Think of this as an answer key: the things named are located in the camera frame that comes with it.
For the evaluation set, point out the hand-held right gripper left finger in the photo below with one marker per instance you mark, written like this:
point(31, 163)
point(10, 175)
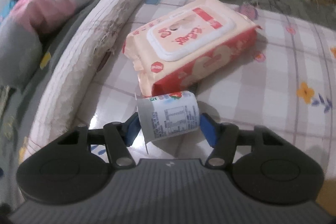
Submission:
point(132, 130)

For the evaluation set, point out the cream ribbed blanket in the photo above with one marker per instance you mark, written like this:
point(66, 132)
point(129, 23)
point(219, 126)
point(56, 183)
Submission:
point(78, 56)

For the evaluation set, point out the dark grey blanket yellow print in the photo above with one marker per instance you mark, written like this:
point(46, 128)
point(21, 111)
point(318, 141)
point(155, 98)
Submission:
point(34, 98)

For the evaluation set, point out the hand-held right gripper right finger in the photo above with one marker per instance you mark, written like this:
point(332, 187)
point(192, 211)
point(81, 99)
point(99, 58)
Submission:
point(208, 130)

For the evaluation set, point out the white yogurt cup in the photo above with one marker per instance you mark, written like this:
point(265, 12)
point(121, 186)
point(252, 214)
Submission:
point(170, 116)

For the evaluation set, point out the pink wet wipes pack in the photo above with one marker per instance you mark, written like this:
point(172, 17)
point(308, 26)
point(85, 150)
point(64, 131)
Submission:
point(194, 40)

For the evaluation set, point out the grey pillow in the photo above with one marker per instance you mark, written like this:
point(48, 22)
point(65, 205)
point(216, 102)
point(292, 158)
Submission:
point(18, 45)

